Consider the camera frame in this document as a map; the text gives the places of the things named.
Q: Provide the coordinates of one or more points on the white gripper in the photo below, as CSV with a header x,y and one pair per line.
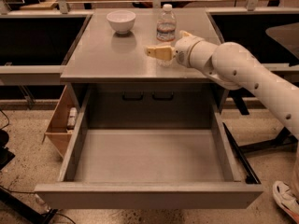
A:
x,y
183,50

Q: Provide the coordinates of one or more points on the clear plastic water bottle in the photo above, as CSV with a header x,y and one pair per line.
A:
x,y
166,24

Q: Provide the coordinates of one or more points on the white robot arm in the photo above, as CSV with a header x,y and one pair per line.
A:
x,y
233,67

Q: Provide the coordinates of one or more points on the grey open top drawer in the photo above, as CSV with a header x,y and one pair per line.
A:
x,y
149,155

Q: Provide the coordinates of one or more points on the white ceramic bowl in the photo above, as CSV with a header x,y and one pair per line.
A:
x,y
121,21

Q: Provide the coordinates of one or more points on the grey cabinet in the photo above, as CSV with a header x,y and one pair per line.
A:
x,y
105,64

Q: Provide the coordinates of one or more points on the black stand leg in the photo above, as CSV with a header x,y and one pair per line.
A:
x,y
282,139

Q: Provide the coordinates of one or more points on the wooden box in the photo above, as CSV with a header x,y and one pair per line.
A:
x,y
57,131

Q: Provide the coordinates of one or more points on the white sneaker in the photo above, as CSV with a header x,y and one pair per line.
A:
x,y
286,200

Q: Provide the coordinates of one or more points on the black drawer handle right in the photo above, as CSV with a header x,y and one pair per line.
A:
x,y
162,96

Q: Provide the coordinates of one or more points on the black drawer handle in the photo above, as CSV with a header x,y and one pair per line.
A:
x,y
132,96
162,96

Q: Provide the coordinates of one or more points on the black drawer handle left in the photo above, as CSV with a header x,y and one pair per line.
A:
x,y
132,96

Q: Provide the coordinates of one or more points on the black drawer slide rail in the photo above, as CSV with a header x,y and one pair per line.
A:
x,y
251,178

